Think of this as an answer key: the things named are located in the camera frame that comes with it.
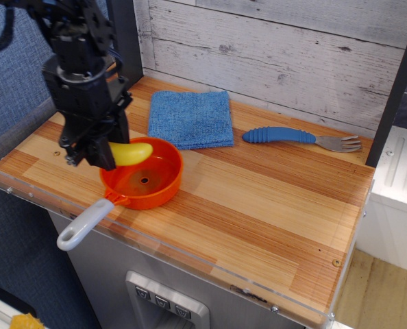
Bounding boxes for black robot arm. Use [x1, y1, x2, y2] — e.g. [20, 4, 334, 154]
[0, 1, 132, 171]

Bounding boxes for clear acrylic guard rail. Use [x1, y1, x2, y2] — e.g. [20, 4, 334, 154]
[0, 51, 375, 326]

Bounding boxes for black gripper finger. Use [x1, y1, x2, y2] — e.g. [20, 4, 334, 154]
[85, 136, 116, 171]
[113, 109, 130, 144]

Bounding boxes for blue folded cloth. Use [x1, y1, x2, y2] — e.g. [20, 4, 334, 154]
[148, 91, 234, 150]

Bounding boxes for silver dispenser button panel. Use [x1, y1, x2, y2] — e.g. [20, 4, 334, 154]
[125, 271, 210, 328]

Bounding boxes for blue handled metal fork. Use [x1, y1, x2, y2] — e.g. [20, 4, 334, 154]
[242, 127, 362, 153]

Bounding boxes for grey toy fridge cabinet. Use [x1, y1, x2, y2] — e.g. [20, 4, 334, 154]
[68, 226, 301, 328]

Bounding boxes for yellow toy banana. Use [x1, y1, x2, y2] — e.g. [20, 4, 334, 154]
[109, 142, 153, 166]

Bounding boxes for dark grey right post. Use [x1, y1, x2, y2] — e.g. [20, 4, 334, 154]
[365, 45, 407, 168]

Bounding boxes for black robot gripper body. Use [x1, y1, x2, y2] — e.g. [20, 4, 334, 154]
[42, 61, 132, 167]

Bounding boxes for white cabinet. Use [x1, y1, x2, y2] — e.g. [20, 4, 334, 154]
[356, 127, 407, 270]

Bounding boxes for orange pot with grey handle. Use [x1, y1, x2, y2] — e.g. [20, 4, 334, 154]
[57, 137, 184, 251]

